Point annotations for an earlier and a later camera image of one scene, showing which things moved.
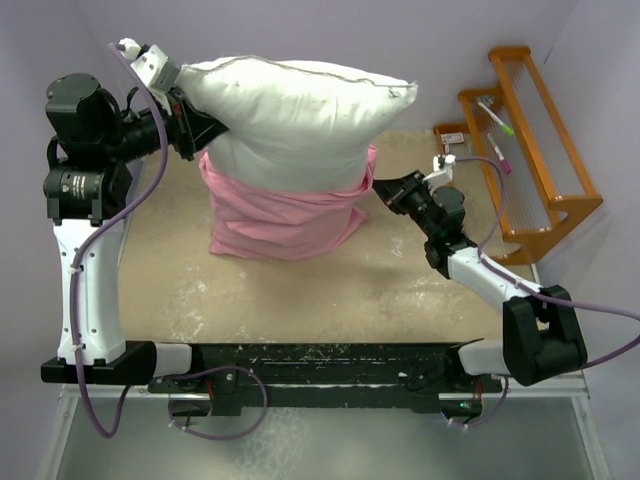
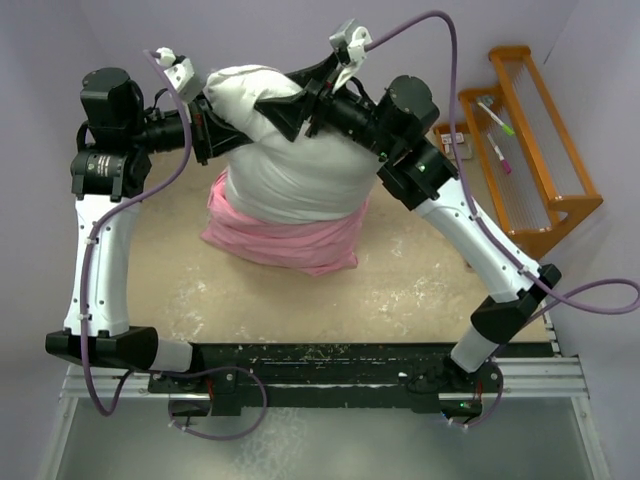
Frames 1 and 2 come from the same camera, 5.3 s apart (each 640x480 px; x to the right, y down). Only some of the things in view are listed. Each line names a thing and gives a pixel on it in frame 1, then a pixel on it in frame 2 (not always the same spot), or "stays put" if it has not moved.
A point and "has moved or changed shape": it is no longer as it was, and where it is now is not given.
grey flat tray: x=462 y=149 stays put
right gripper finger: x=387 y=189 → x=285 y=112
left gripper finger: x=203 y=127 → x=222 y=136
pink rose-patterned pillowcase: x=280 y=225 has moved or changed shape
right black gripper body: x=414 y=197 → x=315 y=102
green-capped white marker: x=507 y=129 stays put
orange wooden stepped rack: x=532 y=159 stays put
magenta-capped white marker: x=506 y=164 stays put
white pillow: x=292 y=125 has moved or changed shape
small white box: x=450 y=138 stays put
